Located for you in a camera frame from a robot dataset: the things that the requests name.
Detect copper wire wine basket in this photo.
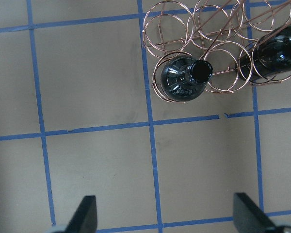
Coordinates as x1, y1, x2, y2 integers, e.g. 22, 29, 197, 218
142, 0, 291, 103

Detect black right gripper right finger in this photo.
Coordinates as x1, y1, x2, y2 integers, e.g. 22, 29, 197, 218
233, 193, 277, 233

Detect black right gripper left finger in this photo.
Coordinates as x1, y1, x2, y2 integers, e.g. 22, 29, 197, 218
65, 195, 97, 233

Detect dark wine bottle in basket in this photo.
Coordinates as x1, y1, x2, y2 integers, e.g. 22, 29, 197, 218
161, 56, 213, 102

